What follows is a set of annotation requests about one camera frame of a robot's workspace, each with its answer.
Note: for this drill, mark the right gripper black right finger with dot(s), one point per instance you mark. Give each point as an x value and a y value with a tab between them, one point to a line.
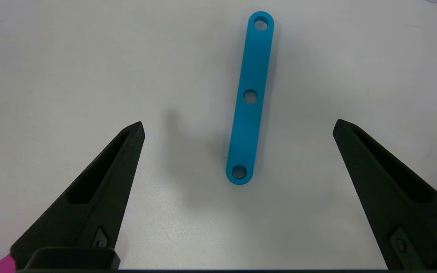
400	212

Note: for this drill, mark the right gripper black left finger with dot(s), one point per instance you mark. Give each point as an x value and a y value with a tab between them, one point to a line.
97	197

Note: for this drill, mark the short blue plastic bar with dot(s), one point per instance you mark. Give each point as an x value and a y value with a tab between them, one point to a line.
250	76

